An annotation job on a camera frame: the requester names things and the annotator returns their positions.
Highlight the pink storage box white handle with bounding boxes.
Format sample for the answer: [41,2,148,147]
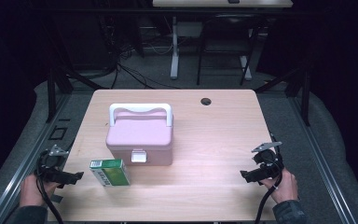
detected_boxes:
[105,103,174,167]

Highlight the aluminium floor rail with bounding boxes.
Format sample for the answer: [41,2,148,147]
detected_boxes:
[286,95,358,224]
[0,92,73,224]

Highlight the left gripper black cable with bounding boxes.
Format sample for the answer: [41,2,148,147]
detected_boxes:
[34,167,65,224]

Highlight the black chair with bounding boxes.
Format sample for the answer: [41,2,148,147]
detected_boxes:
[195,13,261,87]

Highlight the black floor cables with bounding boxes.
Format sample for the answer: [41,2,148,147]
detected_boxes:
[109,61,182,91]

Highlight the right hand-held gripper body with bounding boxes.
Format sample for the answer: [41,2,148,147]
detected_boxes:
[250,141,285,182]

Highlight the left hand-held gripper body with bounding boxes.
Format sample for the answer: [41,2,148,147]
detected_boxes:
[36,144,70,179]

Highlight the desk with white legs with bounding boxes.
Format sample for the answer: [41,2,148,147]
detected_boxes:
[151,0,295,81]

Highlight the person's left hand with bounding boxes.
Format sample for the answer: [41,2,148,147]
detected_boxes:
[19,173,61,208]

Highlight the green medicine box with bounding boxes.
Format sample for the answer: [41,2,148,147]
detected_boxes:
[89,158,131,188]

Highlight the black floor socket frame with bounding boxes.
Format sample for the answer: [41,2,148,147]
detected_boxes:
[48,118,72,142]

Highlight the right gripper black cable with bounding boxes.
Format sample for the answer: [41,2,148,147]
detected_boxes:
[254,133,285,224]

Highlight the black metal stand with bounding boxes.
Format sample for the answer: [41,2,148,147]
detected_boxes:
[44,65,110,124]
[254,64,312,127]

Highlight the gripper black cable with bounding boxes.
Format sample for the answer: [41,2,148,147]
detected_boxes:
[254,133,285,224]
[34,167,65,224]

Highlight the person's right hand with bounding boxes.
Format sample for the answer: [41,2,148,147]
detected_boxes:
[259,167,299,205]

